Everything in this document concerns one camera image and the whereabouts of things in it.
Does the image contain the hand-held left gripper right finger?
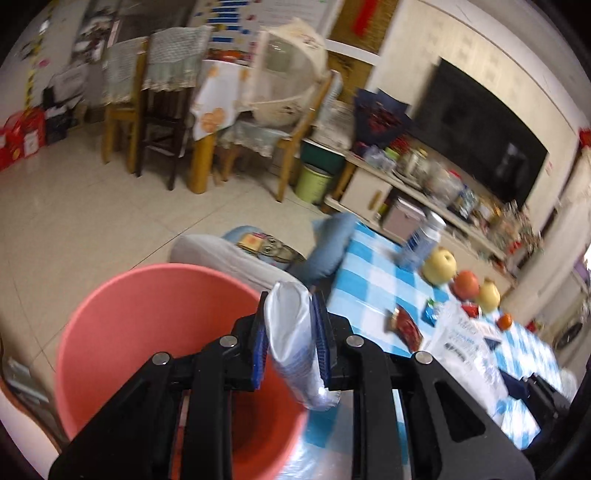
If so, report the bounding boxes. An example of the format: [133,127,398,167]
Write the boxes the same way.
[311,293,536,480]

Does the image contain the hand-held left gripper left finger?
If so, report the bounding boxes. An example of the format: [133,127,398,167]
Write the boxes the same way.
[48,291,273,480]

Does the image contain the silver plastic wrapper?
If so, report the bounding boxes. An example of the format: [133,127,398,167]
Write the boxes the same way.
[268,279,342,412]

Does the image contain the red snack wrapper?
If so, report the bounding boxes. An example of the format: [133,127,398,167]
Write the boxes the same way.
[385,307,424,352]

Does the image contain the pink plastic bucket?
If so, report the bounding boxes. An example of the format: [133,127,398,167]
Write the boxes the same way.
[54,263,311,480]

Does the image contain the blue checked tablecloth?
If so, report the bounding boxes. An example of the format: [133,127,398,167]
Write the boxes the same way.
[277,222,566,480]

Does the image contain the washing machine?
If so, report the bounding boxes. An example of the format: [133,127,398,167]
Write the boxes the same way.
[553,318,586,352]

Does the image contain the grey cushion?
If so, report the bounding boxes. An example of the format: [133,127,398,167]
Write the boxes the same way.
[170,233,303,289]

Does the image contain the printed blue cushion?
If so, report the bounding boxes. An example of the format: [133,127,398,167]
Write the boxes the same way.
[223,225,306,274]

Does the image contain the blue cloth cushion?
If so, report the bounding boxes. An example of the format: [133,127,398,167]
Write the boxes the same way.
[300,211,360,283]

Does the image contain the yellow pear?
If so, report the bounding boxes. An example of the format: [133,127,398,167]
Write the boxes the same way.
[422,247,458,285]
[475,277,502,315]

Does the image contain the white yogurt bottle blue label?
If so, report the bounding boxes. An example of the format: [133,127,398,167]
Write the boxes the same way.
[398,210,447,271]

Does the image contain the grey metal box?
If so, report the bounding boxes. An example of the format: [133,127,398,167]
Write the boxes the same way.
[381,198,426,245]

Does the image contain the red apple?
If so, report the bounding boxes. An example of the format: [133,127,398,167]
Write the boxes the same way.
[451,270,481,302]

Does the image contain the long white cabinet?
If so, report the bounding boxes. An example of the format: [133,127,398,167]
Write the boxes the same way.
[323,152,520,289]

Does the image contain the light green bucket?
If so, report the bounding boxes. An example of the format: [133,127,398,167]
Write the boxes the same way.
[294,164,336,207]

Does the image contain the artificial flowers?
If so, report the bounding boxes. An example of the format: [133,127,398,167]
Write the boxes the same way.
[489,200,544,253]

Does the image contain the dark green basin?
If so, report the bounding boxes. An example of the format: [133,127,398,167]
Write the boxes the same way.
[300,140,348,177]

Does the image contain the clear plastic bag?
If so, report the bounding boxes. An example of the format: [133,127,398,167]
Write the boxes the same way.
[427,168,465,207]

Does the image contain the wooden chair knitted cover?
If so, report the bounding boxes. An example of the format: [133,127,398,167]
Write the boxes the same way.
[218,69,343,205]

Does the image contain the white sack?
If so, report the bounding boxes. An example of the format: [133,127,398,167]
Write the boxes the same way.
[318,99,357,149]

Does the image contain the dark blue wrapped bouquet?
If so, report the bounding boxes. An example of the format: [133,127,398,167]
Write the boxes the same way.
[353,88,415,155]

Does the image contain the dark wooden chair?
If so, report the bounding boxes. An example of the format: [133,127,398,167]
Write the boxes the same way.
[137,25,212,191]

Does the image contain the orange print white tablecloth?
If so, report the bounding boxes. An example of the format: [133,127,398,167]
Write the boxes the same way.
[191,59,254,141]

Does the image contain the black television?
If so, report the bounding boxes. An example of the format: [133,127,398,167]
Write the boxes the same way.
[410,58,551,212]

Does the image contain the mesh food cover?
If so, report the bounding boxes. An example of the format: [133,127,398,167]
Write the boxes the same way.
[252,18,329,130]

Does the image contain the light wooden chair lace cover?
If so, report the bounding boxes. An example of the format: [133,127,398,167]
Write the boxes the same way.
[102,38,151,177]

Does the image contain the red gift boxes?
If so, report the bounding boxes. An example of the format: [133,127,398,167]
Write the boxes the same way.
[0,110,48,172]

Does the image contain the wall poster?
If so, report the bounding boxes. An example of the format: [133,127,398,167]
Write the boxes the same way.
[189,0,345,51]

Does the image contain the red wall decoration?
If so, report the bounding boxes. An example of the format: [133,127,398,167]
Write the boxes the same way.
[353,0,392,36]

